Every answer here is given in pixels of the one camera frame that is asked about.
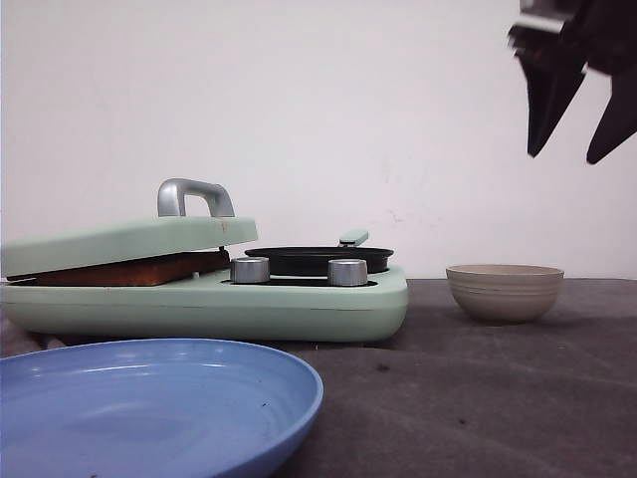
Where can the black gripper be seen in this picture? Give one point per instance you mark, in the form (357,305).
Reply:
(600,36)

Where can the toast bread slice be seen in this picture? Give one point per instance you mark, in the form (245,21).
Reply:
(146,272)

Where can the mint green breakfast maker base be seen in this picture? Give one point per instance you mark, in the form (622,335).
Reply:
(211,306)

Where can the beige ribbed ceramic bowl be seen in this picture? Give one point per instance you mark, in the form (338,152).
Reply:
(504,293)

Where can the right silver control knob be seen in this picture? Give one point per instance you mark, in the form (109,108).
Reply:
(350,272)

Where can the silver control knob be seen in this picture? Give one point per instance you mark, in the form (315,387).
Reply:
(250,270)
(350,272)

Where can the grey table cloth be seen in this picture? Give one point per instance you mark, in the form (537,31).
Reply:
(450,396)

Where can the left silver control knob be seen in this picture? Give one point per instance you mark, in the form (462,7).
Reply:
(250,270)

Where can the blue plastic plate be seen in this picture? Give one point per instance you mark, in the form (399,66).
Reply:
(155,408)

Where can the black frying pan green handle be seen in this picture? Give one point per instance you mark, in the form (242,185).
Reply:
(312,261)

